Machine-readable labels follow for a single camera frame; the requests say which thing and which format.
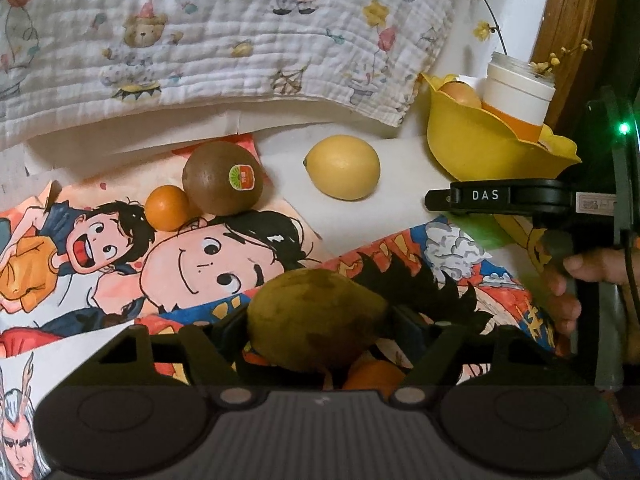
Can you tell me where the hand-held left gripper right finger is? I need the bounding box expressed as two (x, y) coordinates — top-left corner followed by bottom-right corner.
(389, 306), (555, 405)

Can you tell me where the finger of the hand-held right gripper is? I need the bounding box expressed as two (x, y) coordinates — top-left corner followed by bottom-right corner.
(424, 187), (455, 212)

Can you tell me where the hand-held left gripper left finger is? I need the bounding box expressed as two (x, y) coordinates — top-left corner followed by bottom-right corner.
(95, 309), (251, 405)

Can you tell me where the small orange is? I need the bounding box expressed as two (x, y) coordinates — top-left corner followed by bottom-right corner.
(342, 359), (407, 392)
(144, 185), (191, 232)

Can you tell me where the brown pear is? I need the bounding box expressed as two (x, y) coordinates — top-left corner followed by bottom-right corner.
(246, 268), (392, 373)

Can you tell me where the yellow lemon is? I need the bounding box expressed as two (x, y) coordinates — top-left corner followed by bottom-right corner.
(302, 135), (382, 201)

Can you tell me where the brown kiwi with sticker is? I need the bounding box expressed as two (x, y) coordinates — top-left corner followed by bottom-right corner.
(181, 141), (265, 217)

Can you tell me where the person's right hand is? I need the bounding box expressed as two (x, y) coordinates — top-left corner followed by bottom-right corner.
(544, 247), (640, 341)

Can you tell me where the yellow scalloped plastic bowl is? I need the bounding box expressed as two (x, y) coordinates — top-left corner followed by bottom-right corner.
(419, 72), (583, 196)

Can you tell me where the cartoon children drawing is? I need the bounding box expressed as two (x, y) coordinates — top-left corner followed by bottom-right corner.
(0, 132), (323, 333)

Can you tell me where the white and orange jar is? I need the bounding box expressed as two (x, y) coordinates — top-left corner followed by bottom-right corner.
(481, 51), (557, 142)

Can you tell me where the tan round fruit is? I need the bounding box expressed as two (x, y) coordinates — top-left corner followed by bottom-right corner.
(437, 81), (483, 110)

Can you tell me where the twig with yellow flowers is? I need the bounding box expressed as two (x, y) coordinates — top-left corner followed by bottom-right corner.
(470, 0), (594, 78)

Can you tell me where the printed muslin blanket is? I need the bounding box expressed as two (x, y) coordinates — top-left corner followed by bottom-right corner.
(0, 0), (473, 153)

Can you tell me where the wooden door frame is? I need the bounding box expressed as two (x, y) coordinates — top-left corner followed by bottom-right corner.
(529, 0), (608, 138)

